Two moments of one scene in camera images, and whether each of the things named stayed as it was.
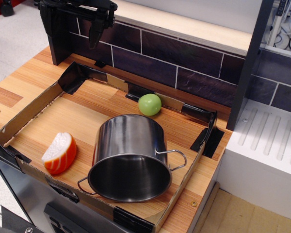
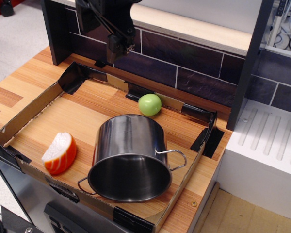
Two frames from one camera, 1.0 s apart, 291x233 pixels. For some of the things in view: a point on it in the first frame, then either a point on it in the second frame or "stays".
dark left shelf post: [57, 20] stays
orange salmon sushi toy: [60, 154] stays
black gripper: [103, 9] → [113, 17]
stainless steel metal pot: [130, 163] stays
